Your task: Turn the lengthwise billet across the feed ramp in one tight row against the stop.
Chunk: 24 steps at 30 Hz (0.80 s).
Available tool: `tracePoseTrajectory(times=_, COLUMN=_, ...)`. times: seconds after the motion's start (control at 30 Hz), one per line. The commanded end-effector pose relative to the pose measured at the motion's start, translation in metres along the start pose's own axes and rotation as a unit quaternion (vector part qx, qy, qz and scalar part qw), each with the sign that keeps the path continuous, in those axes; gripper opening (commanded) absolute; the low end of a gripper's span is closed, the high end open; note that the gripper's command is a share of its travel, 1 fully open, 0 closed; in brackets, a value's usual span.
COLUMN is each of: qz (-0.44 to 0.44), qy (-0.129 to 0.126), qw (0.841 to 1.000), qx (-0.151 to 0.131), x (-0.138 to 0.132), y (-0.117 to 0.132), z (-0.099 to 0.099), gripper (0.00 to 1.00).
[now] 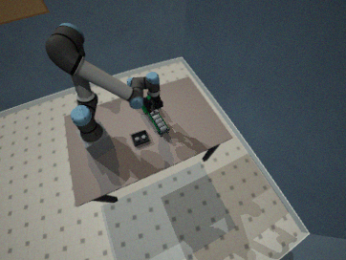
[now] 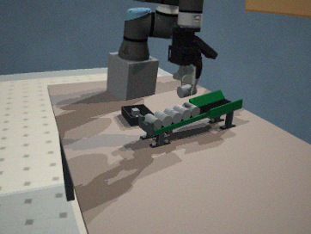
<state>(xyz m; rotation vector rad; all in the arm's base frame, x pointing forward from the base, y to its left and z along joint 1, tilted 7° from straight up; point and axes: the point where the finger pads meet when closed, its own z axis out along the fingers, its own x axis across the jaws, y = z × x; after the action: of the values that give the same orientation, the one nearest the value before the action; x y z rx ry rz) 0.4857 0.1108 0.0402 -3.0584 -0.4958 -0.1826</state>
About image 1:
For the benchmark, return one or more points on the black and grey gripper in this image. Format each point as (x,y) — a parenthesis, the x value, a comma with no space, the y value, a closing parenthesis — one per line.
(154,105)

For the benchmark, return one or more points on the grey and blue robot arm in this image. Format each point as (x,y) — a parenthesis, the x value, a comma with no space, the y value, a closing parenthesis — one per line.
(64,54)

